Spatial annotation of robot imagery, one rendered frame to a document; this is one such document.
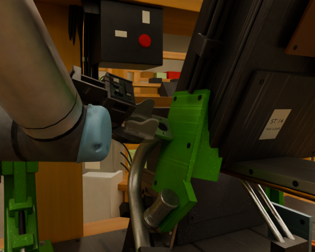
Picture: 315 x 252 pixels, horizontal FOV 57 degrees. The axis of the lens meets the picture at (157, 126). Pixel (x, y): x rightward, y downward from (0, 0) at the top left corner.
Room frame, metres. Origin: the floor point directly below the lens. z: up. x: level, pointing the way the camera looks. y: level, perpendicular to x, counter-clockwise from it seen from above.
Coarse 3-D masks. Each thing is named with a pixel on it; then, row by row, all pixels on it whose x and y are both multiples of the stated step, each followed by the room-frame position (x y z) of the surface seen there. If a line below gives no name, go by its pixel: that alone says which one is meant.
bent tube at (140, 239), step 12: (156, 132) 0.56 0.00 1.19; (168, 132) 0.58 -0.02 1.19; (144, 144) 0.60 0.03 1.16; (156, 144) 0.60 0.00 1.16; (144, 156) 0.61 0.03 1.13; (132, 168) 0.62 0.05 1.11; (132, 180) 0.61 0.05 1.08; (132, 192) 0.60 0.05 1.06; (132, 204) 0.58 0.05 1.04; (132, 216) 0.56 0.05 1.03; (132, 228) 0.54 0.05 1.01; (144, 228) 0.54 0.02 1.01; (144, 240) 0.52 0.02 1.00
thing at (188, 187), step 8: (184, 184) 0.49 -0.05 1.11; (176, 192) 0.51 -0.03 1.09; (184, 192) 0.49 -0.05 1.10; (192, 192) 0.49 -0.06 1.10; (184, 200) 0.48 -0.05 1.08; (192, 200) 0.47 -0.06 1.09; (176, 208) 0.49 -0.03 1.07; (184, 208) 0.48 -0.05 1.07; (168, 216) 0.51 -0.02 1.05; (176, 216) 0.49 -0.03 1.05; (168, 224) 0.50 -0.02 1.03
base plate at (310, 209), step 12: (288, 204) 0.99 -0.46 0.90; (300, 204) 0.99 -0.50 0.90; (312, 204) 0.99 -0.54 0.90; (312, 216) 0.88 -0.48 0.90; (252, 228) 0.79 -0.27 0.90; (264, 228) 0.79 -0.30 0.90; (312, 228) 0.79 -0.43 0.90; (72, 240) 0.72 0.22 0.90; (84, 240) 0.72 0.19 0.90; (96, 240) 0.72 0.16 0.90; (108, 240) 0.72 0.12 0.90; (120, 240) 0.72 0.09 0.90; (204, 240) 0.72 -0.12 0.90; (216, 240) 0.72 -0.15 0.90; (228, 240) 0.72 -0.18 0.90; (240, 240) 0.72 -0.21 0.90; (252, 240) 0.72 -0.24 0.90; (264, 240) 0.72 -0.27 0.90
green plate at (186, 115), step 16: (176, 96) 0.60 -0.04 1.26; (192, 96) 0.55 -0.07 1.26; (208, 96) 0.52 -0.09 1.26; (176, 112) 0.59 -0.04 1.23; (192, 112) 0.54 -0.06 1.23; (176, 128) 0.57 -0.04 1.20; (192, 128) 0.52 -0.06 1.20; (176, 144) 0.55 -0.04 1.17; (192, 144) 0.51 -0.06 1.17; (208, 144) 0.54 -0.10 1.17; (160, 160) 0.59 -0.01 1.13; (176, 160) 0.54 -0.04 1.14; (192, 160) 0.51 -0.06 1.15; (208, 160) 0.54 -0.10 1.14; (160, 176) 0.57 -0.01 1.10; (176, 176) 0.52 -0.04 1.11; (192, 176) 0.52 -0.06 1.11; (208, 176) 0.54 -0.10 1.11
